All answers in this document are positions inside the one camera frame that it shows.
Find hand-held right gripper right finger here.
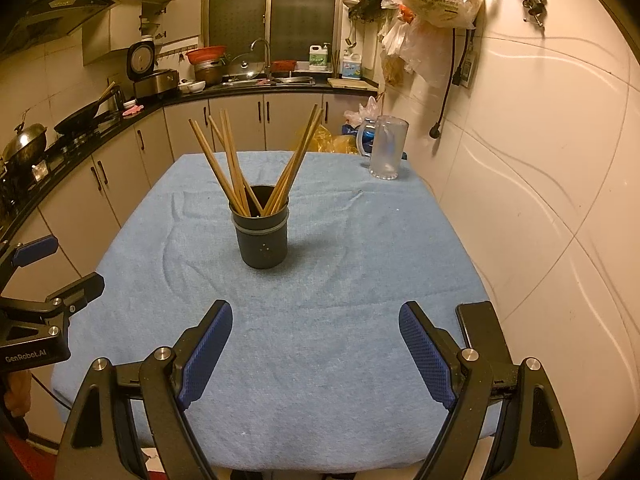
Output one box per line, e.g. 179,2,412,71
398,301,581,480

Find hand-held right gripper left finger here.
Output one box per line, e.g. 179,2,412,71
54,300,234,480

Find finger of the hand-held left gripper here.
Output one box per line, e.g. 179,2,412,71
0,234,58,286
47,271,106,318

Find black chopstick holder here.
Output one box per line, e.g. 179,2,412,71
229,185,291,270

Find bunch of wooden chopsticks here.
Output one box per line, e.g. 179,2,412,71
188,104,326,218

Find person's left hand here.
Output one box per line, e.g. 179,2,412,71
2,370,32,417

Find steel lidded wok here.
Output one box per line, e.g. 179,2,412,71
1,110,49,171

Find gas stove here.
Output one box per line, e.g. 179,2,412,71
0,120,126,211

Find blue tablecloth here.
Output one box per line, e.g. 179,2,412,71
50,150,503,473

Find white kitchen base cabinets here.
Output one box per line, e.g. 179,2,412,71
0,91,383,311

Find black wok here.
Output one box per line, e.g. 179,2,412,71
53,81,123,136

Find rice cooker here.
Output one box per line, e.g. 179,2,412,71
126,35,181,100

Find frosted glass mug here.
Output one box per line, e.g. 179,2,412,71
356,115,410,182

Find yellow plastic bag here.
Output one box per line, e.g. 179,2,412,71
312,125,363,155

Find range hood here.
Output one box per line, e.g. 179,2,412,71
0,0,118,56

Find blue plastic bag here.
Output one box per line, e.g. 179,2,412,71
342,122,378,143

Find brown cooking pot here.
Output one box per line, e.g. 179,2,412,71
192,60,225,87

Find white plastic bag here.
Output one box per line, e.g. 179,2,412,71
344,96,383,128

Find black kitchen countertop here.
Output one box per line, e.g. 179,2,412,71
0,80,381,256

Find red basin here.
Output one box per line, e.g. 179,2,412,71
186,46,227,65

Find glass pot lid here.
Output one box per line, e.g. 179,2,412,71
227,51,266,81

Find wooden cutting board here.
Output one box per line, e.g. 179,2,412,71
327,77,378,92

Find hanging brown dried bundle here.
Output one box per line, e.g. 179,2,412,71
381,52,407,88

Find steel sink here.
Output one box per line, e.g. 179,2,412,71
220,74,316,86

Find blue label detergent bottle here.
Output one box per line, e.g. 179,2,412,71
341,51,363,81

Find steel faucet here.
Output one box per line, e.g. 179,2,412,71
250,37,273,81

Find hanging clear plastic bag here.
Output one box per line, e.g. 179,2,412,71
377,5,436,88

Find green label detergent bottle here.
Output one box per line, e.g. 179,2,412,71
308,42,331,72

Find kitchen window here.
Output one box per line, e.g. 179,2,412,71
204,0,343,68

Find black power cord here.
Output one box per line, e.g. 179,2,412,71
429,27,476,140

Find wall outlet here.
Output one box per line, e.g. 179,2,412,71
457,55,476,90

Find black wall rack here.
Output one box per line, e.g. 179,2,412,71
342,0,401,21

